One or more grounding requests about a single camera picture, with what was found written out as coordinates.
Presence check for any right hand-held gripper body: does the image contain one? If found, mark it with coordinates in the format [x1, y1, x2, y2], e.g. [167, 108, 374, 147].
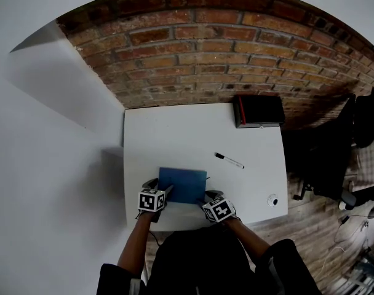
[201, 195, 237, 224]

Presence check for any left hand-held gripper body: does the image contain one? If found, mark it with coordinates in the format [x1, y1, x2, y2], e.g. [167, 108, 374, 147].
[135, 186, 168, 224]

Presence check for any blue notebook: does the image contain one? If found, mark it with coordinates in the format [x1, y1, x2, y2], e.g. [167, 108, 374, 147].
[158, 167, 208, 205]

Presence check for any black and white marker pen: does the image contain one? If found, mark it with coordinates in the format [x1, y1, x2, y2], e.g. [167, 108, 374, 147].
[214, 152, 245, 170]

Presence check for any person's left forearm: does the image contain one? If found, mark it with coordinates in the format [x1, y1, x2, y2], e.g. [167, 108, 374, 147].
[116, 211, 154, 280]

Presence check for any person's right forearm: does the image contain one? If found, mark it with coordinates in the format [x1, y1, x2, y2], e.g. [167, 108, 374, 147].
[224, 217, 273, 264]

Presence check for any white table top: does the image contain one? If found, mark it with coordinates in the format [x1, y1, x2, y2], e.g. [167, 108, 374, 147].
[122, 102, 290, 233]

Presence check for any black office chair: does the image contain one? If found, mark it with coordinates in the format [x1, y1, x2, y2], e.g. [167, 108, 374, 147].
[284, 86, 374, 211]

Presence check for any person's black clothing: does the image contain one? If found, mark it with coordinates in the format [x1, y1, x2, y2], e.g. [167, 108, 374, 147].
[96, 225, 322, 295]

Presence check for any black storage box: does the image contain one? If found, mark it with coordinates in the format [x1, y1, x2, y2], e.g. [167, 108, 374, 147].
[233, 94, 287, 130]

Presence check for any plaid cloth chair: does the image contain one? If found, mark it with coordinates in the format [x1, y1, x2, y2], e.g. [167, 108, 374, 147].
[354, 140, 374, 191]

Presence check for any white floor cable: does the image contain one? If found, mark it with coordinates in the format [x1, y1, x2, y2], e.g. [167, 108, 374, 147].
[317, 245, 348, 286]

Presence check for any black floor cable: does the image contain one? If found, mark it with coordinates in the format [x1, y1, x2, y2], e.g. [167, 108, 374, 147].
[333, 214, 370, 245]

